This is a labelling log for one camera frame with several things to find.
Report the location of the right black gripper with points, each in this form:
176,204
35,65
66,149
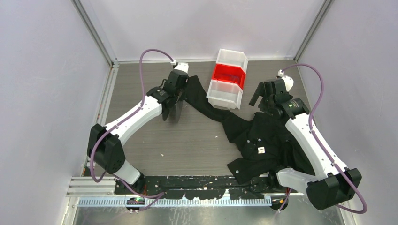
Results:
260,91

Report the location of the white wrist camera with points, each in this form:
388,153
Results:
182,66
288,81

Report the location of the clear near bin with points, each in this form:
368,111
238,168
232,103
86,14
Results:
224,94

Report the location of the black shirt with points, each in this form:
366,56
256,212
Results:
265,144

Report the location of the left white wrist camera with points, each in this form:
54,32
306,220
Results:
182,66

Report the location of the slotted cable duct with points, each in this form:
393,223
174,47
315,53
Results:
184,202

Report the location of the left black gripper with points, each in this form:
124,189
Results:
185,86

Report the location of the clear far bin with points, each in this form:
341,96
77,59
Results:
232,58

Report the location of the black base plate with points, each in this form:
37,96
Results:
205,187

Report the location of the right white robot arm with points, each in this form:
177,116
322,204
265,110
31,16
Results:
332,182

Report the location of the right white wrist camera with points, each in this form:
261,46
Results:
288,81

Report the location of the red middle bin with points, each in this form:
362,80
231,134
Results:
230,74

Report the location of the clear bin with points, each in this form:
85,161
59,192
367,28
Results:
232,58
224,94

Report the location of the dark grey cable spool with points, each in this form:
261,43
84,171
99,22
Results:
172,108

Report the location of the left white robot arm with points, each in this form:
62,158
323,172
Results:
105,146

